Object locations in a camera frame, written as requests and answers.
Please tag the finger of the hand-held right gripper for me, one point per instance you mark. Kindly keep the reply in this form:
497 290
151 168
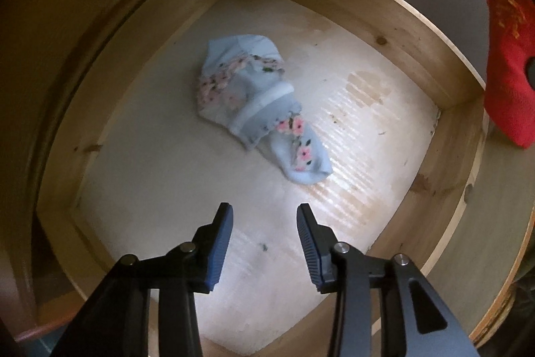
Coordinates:
531 70

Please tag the red sock bundle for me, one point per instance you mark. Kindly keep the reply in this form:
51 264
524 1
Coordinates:
510 89

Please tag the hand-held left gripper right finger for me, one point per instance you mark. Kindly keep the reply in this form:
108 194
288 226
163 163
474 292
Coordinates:
311 248

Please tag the wooden drawer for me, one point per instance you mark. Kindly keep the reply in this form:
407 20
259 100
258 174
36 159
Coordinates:
451 173

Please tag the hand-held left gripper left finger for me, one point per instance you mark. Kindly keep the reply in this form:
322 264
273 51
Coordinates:
219 248

